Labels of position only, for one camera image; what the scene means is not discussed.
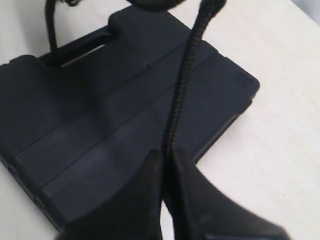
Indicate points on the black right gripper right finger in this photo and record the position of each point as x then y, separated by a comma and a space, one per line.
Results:
201, 212

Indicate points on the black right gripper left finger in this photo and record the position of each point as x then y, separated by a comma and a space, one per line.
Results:
133, 213

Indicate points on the black plastic carry case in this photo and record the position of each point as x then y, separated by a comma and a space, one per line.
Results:
73, 135

